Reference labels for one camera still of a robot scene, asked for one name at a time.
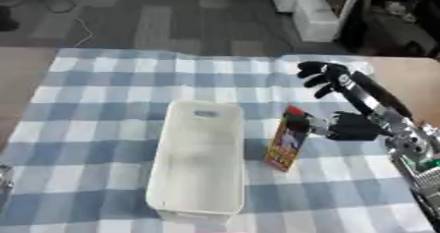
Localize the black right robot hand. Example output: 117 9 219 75
287 60 416 143

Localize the colourful printed carton box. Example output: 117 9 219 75
262 104 315 173

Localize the dark equipment pile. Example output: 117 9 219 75
340 0 440 58

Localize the white cabinet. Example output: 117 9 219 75
257 0 368 43

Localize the white plastic bin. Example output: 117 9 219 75
144 99 248 224

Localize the white cable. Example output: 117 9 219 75
70 16 96 49

